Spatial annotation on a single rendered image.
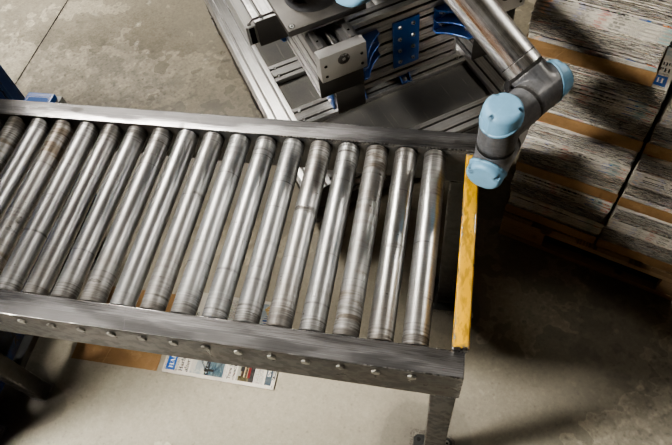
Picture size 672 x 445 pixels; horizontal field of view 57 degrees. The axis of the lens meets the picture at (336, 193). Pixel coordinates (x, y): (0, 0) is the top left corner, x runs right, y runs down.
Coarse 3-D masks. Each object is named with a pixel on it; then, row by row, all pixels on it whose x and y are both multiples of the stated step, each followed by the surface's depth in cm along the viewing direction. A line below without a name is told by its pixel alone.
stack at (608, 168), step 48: (576, 96) 148; (624, 96) 141; (528, 144) 169; (576, 144) 161; (528, 192) 187; (576, 192) 176; (624, 192) 167; (528, 240) 206; (576, 240) 192; (624, 240) 181
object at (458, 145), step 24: (48, 120) 152; (72, 120) 150; (96, 120) 149; (120, 120) 148; (144, 120) 147; (168, 120) 147; (192, 120) 146; (216, 120) 145; (240, 120) 144; (264, 120) 144; (288, 120) 143; (336, 144) 140; (360, 144) 138; (384, 144) 137; (408, 144) 136; (432, 144) 135; (456, 144) 135; (360, 168) 146; (456, 168) 139
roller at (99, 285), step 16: (160, 128) 145; (160, 144) 143; (144, 160) 140; (160, 160) 142; (144, 176) 138; (128, 192) 136; (144, 192) 137; (128, 208) 133; (144, 208) 137; (112, 224) 132; (128, 224) 132; (112, 240) 129; (128, 240) 131; (112, 256) 127; (96, 272) 125; (112, 272) 126; (96, 288) 123
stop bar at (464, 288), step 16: (464, 176) 129; (464, 192) 125; (464, 208) 123; (464, 224) 121; (464, 240) 119; (464, 256) 117; (464, 272) 115; (464, 288) 113; (464, 304) 112; (464, 320) 110; (464, 336) 108; (464, 352) 108
